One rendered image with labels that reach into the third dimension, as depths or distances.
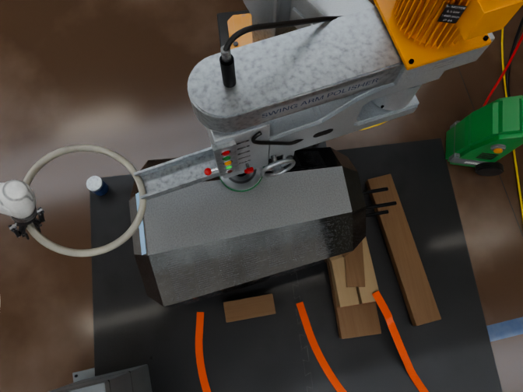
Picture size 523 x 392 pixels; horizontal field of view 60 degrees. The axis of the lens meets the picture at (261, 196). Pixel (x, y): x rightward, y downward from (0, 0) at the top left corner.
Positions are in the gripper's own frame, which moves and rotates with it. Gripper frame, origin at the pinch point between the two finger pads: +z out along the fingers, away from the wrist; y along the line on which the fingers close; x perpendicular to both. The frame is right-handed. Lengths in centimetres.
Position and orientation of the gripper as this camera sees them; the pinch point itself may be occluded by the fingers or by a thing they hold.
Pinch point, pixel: (31, 230)
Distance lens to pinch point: 206.7
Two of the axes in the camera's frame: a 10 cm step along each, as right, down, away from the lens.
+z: -3.0, 3.9, 8.7
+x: -6.6, -7.5, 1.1
